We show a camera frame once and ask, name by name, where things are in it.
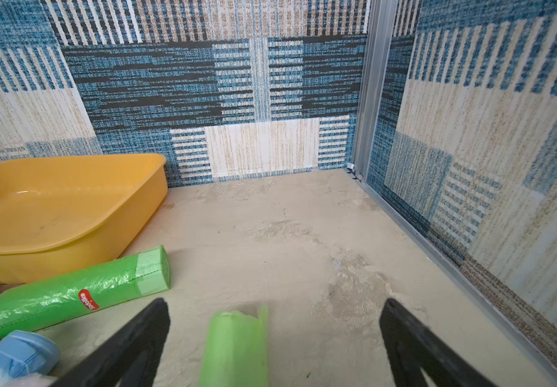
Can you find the plain light green roll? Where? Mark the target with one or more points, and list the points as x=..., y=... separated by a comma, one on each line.
x=236, y=350

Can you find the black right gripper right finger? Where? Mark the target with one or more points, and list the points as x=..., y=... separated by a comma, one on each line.
x=416, y=354

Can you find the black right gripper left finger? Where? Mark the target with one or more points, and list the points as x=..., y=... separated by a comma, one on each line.
x=130, y=357

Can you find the green roll with red label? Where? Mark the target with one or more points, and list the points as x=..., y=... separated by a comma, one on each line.
x=32, y=307

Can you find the white roll with blue band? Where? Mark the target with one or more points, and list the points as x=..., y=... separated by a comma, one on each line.
x=26, y=359

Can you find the yellow plastic storage box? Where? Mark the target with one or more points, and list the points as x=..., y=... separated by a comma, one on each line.
x=62, y=214

